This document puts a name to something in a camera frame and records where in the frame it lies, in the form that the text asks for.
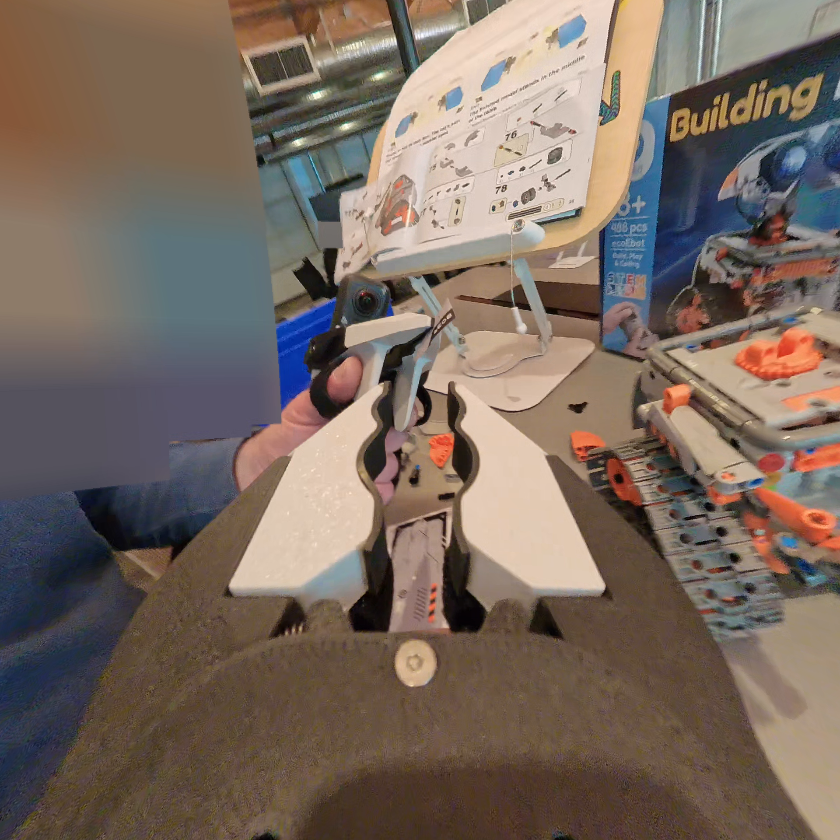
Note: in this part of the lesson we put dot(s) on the booklet holder clip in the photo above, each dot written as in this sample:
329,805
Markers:
527,229

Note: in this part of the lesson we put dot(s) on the person's left hand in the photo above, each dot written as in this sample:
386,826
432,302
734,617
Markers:
282,439

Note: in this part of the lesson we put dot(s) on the robot sticker sheet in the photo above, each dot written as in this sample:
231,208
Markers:
420,558

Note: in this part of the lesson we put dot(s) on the wooden booklet stand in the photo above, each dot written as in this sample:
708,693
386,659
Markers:
633,98

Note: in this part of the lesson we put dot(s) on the blue storage bin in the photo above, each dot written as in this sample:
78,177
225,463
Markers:
305,348

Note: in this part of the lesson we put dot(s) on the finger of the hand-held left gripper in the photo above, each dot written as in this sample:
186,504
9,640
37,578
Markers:
394,331

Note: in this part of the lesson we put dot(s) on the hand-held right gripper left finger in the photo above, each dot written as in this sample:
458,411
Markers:
302,525

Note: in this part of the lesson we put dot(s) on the person's left forearm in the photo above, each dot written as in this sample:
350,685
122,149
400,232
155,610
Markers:
164,492

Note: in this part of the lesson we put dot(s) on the black metal post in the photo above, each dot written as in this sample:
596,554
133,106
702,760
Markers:
401,26

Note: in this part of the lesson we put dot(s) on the blue robot kit box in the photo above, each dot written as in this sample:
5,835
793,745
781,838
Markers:
741,197

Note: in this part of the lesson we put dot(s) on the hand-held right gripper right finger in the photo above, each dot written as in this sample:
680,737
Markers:
531,525

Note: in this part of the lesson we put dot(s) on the orange plastic panel piece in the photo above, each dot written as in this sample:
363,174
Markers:
442,449

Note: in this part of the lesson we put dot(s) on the grey orange tracked toy robot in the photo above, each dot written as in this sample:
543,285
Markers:
722,459

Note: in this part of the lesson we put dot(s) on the white stand base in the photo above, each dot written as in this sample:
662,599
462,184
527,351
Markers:
518,367

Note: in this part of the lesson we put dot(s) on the silver duct with vents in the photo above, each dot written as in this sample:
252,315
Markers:
367,46

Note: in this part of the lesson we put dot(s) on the instruction booklet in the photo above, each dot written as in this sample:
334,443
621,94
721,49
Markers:
499,131

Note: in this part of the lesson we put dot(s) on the orange triple-hole connector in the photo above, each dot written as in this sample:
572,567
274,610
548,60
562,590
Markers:
586,444

